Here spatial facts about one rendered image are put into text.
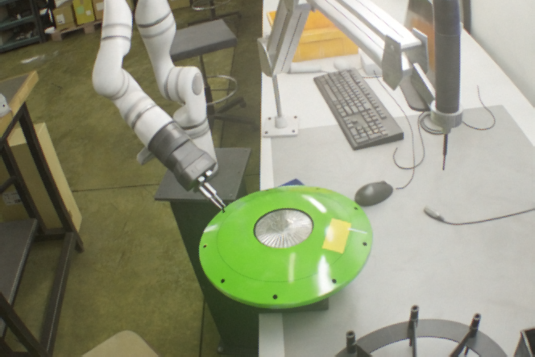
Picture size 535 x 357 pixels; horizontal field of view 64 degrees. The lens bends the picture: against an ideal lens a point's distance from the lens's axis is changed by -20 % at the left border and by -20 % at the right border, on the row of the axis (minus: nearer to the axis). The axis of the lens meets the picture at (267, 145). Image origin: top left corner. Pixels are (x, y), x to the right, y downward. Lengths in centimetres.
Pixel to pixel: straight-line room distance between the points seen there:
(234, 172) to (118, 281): 119
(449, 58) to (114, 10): 71
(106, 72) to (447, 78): 66
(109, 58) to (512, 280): 96
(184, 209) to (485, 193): 85
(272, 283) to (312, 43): 120
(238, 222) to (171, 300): 142
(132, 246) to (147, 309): 47
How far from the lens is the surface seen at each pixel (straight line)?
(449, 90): 67
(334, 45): 190
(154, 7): 119
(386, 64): 76
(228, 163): 151
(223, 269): 87
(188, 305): 227
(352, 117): 149
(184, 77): 131
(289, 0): 107
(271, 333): 96
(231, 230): 92
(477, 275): 105
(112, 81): 102
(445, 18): 62
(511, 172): 134
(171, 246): 257
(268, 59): 134
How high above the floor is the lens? 169
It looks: 33 degrees down
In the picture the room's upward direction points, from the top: 9 degrees counter-clockwise
